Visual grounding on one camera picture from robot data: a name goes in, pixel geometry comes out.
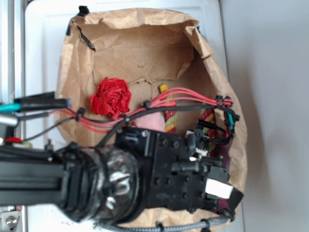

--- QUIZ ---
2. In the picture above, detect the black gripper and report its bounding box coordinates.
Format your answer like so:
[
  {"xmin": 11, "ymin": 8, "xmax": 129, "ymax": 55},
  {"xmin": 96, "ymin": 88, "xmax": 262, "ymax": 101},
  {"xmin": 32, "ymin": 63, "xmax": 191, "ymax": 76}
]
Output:
[{"xmin": 115, "ymin": 127, "xmax": 243, "ymax": 213}]

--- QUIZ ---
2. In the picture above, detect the multicolored twisted rope toy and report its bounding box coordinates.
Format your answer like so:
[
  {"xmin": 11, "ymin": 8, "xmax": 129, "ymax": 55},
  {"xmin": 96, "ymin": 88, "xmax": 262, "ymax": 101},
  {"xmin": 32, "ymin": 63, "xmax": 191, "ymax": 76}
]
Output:
[{"xmin": 159, "ymin": 84, "xmax": 216, "ymax": 157}]

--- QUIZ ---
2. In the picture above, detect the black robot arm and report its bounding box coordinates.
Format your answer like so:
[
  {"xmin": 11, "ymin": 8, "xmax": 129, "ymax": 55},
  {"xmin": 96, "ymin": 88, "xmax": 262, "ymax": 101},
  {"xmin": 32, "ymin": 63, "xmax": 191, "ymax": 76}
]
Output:
[{"xmin": 0, "ymin": 127, "xmax": 243, "ymax": 224}]

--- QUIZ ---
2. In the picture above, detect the pink plush bunny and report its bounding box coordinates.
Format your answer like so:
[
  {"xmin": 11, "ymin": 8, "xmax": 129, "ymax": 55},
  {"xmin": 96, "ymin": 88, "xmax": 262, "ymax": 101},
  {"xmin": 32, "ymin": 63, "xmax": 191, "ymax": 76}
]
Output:
[{"xmin": 133, "ymin": 112, "xmax": 166, "ymax": 132}]

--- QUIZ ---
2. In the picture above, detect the red crumpled paper flower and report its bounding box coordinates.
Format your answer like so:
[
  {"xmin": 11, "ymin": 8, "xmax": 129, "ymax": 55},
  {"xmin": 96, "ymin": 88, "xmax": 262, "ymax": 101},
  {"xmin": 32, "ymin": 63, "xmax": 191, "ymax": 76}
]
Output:
[{"xmin": 90, "ymin": 77, "xmax": 132, "ymax": 119}]

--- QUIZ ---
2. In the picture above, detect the brown paper bag box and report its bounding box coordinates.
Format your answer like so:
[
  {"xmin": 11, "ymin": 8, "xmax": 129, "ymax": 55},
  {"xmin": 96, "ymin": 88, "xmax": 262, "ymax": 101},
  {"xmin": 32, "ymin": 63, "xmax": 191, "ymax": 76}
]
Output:
[{"xmin": 56, "ymin": 8, "xmax": 248, "ymax": 228}]

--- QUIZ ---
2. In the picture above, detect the grey braided cable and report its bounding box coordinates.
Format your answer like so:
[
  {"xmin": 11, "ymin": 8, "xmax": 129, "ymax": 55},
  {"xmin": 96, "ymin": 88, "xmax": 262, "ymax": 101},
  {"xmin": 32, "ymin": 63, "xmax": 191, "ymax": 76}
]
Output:
[{"xmin": 96, "ymin": 209, "xmax": 236, "ymax": 232}]

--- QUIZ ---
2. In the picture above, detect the red and black wire bundle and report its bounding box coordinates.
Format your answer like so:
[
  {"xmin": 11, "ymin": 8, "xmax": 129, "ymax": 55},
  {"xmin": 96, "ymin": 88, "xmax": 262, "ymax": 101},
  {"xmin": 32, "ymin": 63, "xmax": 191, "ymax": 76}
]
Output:
[{"xmin": 14, "ymin": 87, "xmax": 241, "ymax": 145}]

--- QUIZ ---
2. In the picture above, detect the aluminium frame rail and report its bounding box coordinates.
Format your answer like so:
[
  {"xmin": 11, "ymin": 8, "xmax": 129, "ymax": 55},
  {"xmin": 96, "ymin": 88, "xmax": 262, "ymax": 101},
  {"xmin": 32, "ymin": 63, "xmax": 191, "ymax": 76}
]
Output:
[{"xmin": 0, "ymin": 0, "xmax": 28, "ymax": 232}]

